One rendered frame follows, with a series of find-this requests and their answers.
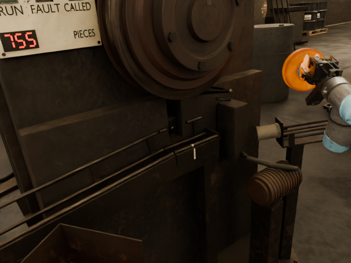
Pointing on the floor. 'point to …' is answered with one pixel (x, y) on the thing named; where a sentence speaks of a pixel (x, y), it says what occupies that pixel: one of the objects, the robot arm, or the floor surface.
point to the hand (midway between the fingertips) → (305, 64)
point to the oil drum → (272, 58)
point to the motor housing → (269, 210)
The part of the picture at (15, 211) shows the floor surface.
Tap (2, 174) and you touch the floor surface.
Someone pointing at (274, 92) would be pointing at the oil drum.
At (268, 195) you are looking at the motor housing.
